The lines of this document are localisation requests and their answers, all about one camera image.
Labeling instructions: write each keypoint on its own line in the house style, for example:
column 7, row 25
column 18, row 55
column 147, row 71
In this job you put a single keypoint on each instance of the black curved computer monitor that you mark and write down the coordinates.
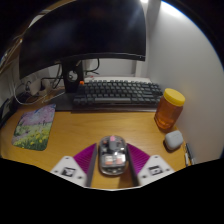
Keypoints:
column 83, row 31

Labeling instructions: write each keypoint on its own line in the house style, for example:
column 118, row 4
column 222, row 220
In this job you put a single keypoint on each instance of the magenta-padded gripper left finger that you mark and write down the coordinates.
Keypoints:
column 70, row 170

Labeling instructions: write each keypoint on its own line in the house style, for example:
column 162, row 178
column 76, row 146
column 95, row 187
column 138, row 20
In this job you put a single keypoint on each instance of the orange jar with yellow lid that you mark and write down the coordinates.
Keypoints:
column 168, row 111

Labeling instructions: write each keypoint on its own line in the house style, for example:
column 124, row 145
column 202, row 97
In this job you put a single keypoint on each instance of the dark grey mechanical keyboard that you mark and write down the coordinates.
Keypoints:
column 116, row 93

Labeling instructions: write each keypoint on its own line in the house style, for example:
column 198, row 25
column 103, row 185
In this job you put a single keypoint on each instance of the white power strip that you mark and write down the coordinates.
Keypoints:
column 37, row 87

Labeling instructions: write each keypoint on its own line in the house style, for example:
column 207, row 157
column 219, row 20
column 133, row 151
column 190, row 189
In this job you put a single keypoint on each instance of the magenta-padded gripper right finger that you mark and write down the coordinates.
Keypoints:
column 153, row 169

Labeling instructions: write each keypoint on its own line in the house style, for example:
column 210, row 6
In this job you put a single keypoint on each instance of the flower landscape print mouse pad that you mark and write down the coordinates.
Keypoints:
column 35, row 128

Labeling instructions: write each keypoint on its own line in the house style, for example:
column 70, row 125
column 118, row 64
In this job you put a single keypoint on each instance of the grey earbuds case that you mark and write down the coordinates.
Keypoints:
column 173, row 140

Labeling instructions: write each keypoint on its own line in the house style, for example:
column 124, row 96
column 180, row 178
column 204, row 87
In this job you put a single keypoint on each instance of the black laptop stand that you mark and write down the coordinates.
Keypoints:
column 7, row 111

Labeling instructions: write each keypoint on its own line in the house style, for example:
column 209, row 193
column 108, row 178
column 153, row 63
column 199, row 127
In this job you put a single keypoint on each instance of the wooden wall shelf unit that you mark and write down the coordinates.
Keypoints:
column 10, row 50

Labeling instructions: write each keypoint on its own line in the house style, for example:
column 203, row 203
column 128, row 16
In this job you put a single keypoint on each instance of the transparent computer mouse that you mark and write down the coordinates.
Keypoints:
column 112, row 156

